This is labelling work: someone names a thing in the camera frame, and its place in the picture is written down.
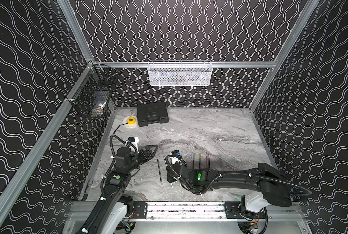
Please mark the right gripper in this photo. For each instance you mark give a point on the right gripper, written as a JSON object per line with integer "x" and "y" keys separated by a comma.
{"x": 169, "y": 179}

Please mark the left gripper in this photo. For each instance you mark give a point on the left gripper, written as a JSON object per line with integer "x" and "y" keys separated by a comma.
{"x": 142, "y": 153}

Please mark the dark grey pencil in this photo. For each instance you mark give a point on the dark grey pencil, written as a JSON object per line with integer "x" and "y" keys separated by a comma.
{"x": 159, "y": 171}

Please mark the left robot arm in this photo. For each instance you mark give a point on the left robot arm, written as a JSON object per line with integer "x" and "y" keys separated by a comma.
{"x": 112, "y": 206}

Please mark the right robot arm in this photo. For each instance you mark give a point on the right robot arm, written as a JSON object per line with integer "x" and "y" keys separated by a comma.
{"x": 267, "y": 185}

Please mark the red pencil pair right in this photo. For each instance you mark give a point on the red pencil pair right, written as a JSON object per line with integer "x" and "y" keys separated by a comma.
{"x": 208, "y": 163}

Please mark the yellow tape measure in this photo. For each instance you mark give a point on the yellow tape measure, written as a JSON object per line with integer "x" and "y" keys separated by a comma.
{"x": 128, "y": 122}

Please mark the black plastic tool case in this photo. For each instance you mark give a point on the black plastic tool case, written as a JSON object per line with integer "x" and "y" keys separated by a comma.
{"x": 151, "y": 113}

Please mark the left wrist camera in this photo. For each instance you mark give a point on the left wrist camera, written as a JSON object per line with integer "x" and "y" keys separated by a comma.
{"x": 133, "y": 139}

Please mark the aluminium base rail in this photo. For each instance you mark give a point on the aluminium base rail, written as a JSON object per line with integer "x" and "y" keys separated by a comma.
{"x": 202, "y": 218}

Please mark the black wire wall basket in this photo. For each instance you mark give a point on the black wire wall basket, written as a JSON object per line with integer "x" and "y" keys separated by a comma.
{"x": 92, "y": 97}

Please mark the white mesh wall basket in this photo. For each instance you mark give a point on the white mesh wall basket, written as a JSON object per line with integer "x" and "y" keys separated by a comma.
{"x": 179, "y": 73}

